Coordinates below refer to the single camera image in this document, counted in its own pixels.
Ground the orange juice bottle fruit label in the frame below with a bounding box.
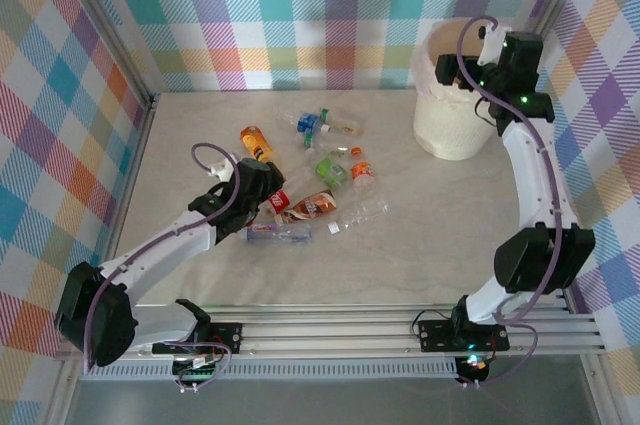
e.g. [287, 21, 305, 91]
[239, 125, 276, 165]

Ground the clear bottle purple label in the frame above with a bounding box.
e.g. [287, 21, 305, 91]
[243, 223, 315, 246]

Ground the brown label bottle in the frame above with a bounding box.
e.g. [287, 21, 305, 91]
[274, 189, 339, 224]

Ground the green label bottle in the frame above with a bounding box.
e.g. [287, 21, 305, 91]
[314, 155, 351, 191]

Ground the clear crushed bottle white cap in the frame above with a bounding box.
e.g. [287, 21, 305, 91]
[327, 197, 390, 236]

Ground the small orange label bottle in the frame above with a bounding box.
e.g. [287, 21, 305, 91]
[349, 159, 376, 192]

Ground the cream ribbed waste bin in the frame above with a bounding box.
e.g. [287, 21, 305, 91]
[412, 19, 511, 162]

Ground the clear bottle blue label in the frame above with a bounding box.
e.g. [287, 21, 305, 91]
[280, 108, 321, 134]

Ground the clear bottle green cap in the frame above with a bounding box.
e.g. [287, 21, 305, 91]
[318, 106, 367, 139]

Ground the left controller board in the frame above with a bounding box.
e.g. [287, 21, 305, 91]
[171, 353, 222, 389]

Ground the controller board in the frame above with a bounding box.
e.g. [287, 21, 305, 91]
[171, 353, 222, 389]
[458, 352, 494, 382]

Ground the right controller board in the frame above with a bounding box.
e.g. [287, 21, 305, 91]
[458, 352, 494, 382]

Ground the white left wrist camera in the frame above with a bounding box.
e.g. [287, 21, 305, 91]
[207, 158, 237, 182]

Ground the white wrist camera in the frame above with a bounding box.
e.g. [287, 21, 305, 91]
[476, 19, 512, 67]
[207, 158, 237, 182]

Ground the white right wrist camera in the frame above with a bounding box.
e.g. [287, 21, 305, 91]
[476, 19, 512, 67]

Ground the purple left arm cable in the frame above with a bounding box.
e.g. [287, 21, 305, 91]
[82, 142, 246, 374]

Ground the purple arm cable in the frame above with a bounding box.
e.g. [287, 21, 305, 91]
[455, 16, 565, 390]
[82, 142, 246, 374]

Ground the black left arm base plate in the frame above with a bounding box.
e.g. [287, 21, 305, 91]
[151, 322, 245, 357]

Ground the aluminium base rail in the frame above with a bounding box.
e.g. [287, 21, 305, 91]
[54, 305, 609, 361]

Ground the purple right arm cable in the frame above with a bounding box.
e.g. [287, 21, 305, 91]
[455, 16, 565, 390]

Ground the grey slotted cable duct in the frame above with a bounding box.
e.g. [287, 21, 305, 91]
[79, 362, 460, 381]

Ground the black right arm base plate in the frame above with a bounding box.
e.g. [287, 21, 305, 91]
[417, 317, 511, 353]

